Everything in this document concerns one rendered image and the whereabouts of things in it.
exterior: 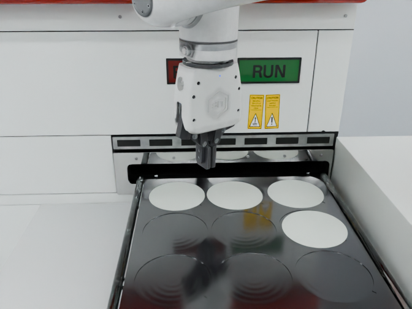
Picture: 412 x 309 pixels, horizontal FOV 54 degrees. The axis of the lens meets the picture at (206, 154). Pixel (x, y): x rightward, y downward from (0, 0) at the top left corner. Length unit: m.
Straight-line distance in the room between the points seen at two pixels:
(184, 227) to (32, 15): 0.45
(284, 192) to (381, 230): 0.18
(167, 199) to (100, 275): 0.17
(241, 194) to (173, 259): 0.21
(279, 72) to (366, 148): 0.22
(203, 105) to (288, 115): 0.26
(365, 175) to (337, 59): 0.22
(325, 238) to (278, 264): 0.10
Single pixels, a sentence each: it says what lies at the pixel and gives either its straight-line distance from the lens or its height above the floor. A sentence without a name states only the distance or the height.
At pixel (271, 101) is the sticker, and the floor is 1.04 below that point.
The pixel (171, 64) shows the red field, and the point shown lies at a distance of 0.76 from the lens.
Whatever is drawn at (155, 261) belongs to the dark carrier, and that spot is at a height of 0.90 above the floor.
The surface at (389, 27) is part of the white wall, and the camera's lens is 2.49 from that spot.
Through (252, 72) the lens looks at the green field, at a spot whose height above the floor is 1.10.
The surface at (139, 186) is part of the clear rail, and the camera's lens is 0.78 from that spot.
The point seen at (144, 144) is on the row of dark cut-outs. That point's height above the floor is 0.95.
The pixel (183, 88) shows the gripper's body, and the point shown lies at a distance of 0.59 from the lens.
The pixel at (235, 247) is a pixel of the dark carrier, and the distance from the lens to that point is 0.62.
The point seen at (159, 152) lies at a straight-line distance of 0.81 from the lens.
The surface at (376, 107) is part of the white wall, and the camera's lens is 2.59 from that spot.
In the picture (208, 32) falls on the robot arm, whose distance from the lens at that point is 0.57.
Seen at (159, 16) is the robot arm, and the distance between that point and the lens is 0.51.
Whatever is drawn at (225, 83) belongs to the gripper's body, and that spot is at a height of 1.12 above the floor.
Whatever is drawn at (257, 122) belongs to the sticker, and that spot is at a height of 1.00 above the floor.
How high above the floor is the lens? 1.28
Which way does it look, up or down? 25 degrees down
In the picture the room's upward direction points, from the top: straight up
